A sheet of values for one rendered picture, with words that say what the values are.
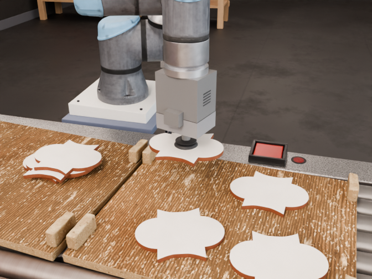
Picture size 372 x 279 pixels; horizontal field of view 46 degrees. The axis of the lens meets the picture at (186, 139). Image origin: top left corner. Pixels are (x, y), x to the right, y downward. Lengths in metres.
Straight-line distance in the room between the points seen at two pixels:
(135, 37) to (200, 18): 0.54
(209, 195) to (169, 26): 0.30
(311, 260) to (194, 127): 0.27
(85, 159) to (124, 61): 0.43
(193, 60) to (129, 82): 0.56
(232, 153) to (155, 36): 0.41
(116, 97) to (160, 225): 0.61
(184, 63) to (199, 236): 0.27
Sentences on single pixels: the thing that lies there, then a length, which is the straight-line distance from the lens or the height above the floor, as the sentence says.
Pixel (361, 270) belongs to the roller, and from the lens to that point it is 0.73.
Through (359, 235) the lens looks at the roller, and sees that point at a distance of 0.77.
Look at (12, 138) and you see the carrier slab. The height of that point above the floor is 0.94.
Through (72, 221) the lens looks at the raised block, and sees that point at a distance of 0.72.
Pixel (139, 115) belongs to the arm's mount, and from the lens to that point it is 1.20.
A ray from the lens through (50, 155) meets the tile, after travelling 0.89.
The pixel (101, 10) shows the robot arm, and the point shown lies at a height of 1.24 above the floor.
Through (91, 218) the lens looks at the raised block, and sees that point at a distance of 0.70.
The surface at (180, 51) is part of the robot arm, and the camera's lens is 0.69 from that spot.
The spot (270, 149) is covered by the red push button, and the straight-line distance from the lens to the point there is 0.96.
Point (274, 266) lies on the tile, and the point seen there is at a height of 0.94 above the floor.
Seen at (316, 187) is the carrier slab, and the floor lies 0.94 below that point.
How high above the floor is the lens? 1.38
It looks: 27 degrees down
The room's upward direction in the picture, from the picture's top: straight up
